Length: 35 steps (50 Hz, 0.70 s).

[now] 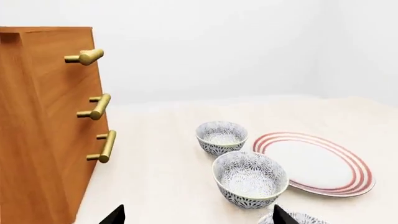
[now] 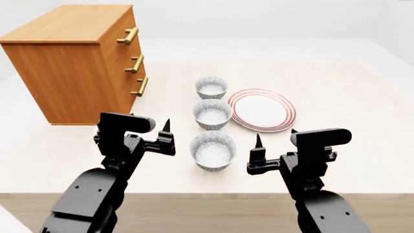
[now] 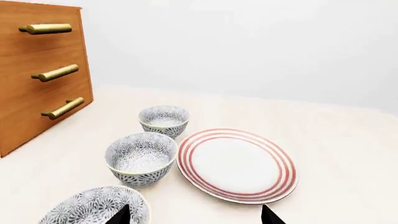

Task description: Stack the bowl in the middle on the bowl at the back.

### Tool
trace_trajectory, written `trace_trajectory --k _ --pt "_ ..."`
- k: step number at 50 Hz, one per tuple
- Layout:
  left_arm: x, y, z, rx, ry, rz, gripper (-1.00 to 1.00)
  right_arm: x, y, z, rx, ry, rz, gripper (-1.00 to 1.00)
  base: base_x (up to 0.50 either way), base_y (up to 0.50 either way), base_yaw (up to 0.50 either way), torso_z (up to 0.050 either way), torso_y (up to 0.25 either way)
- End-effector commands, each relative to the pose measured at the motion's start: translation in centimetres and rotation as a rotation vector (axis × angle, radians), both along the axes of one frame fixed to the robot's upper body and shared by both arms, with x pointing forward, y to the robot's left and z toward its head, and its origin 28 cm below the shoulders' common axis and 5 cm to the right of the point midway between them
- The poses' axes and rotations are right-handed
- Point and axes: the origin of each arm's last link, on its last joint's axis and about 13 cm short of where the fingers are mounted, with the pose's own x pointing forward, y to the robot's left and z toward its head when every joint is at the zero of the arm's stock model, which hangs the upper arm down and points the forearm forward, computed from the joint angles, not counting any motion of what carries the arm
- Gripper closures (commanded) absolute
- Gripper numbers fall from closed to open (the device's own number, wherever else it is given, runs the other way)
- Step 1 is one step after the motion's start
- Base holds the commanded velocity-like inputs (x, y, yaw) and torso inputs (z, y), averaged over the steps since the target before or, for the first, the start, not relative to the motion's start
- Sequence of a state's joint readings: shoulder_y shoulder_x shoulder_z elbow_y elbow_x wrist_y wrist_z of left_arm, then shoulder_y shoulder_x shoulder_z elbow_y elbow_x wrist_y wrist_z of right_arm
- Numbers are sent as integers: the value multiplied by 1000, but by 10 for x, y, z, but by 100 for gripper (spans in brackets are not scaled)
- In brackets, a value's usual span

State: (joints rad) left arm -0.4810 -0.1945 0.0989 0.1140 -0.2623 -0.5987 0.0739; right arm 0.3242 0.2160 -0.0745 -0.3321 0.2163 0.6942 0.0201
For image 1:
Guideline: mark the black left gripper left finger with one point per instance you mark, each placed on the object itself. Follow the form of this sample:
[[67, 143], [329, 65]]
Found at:
[[116, 216]]

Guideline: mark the white plate with red rings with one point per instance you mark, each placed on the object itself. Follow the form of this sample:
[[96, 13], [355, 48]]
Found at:
[[314, 166]]

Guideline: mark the floral patterned black white bowl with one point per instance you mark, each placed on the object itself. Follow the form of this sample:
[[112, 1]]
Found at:
[[221, 137], [306, 219], [250, 179]]

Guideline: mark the wooden drawer cabinet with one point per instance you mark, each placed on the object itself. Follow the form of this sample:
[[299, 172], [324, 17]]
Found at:
[[40, 121]]

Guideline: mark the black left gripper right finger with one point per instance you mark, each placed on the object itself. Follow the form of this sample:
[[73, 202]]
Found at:
[[282, 216]]

